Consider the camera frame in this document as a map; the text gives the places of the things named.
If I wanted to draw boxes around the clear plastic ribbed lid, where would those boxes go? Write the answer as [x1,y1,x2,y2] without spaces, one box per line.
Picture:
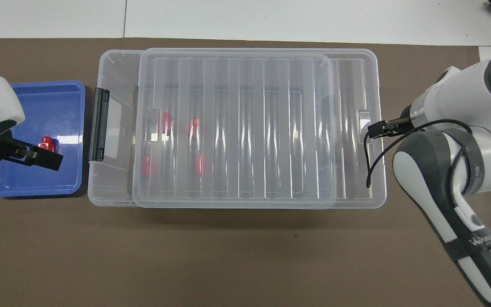
[132,47,388,210]

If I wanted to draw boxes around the red block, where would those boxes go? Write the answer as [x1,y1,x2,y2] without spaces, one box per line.
[38,136,58,153]

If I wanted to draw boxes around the black box latch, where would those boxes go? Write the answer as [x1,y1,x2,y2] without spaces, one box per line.
[89,87,111,163]

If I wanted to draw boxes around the clear plastic storage box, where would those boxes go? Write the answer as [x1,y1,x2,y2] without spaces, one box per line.
[87,49,337,210]

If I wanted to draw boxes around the blue plastic tray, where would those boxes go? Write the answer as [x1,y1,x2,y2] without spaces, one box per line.
[0,80,87,198]

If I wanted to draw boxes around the black cable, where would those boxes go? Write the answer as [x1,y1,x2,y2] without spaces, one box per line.
[364,119,473,197]

